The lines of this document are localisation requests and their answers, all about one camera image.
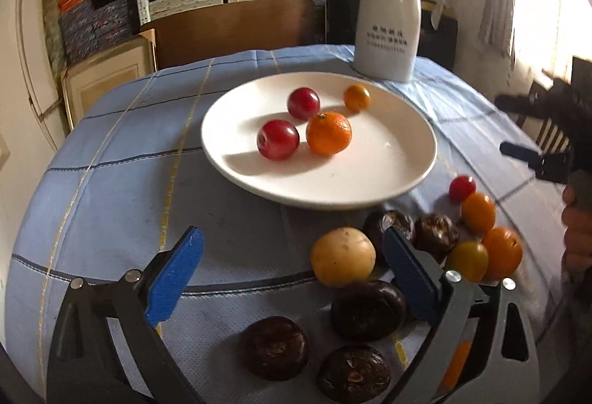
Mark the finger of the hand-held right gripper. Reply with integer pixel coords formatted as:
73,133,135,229
494,79,574,127
499,142,574,184

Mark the person's right hand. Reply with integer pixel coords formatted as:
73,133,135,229
561,204,592,269

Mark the brown wooden board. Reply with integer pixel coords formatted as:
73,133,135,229
141,0,324,72

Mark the green patterned panel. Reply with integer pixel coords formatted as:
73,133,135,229
41,0,68,74

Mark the red cherry tomato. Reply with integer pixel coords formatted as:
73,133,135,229
448,175,477,203

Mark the red plum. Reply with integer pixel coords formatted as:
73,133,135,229
287,87,321,120
256,119,300,161

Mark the large orange mandarin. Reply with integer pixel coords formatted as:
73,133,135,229
439,339,473,391

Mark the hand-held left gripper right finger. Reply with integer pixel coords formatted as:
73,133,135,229
381,226,542,404

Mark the blue checked tablecloth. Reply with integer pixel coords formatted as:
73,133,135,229
4,44,569,404

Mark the pale picture frame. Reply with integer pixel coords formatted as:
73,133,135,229
60,36,158,129

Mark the yellow asian pear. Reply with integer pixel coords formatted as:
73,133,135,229
310,227,377,287

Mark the white plate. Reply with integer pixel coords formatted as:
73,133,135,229
200,72,438,208

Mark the white thermos jug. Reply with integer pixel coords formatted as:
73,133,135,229
354,0,447,83

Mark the dark water chestnut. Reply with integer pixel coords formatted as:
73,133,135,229
363,210,416,266
243,316,310,381
414,213,460,263
330,280,408,341
317,345,393,404

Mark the dark wooden chair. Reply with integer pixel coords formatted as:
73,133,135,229
515,78,574,150

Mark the small orange tangerine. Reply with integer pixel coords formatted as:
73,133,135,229
343,85,371,112
461,192,497,235
482,227,523,280

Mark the yellow orange tangerine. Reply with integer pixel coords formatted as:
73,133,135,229
446,241,490,283

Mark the stack of patterned boxes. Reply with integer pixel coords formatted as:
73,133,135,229
58,0,139,65

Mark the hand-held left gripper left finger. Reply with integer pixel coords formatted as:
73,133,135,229
46,226,206,404

